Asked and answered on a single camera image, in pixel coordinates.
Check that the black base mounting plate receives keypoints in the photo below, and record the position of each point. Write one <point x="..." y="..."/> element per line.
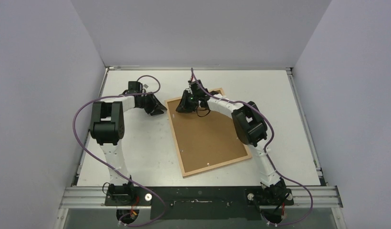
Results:
<point x="230" y="202"/>

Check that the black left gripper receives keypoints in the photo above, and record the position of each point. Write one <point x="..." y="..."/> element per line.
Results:
<point x="156" y="107"/>

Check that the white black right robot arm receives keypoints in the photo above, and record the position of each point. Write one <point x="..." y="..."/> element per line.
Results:
<point x="251" y="129"/>

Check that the brown frame backing board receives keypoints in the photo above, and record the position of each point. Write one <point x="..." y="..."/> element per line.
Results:
<point x="208" y="136"/>

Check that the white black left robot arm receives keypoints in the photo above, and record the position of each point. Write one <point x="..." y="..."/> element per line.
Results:
<point x="107" y="128"/>

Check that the light wooden picture frame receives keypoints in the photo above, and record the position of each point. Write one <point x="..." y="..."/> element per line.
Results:
<point x="214" y="167"/>

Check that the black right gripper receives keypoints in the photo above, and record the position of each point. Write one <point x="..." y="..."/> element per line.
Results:
<point x="186" y="103"/>

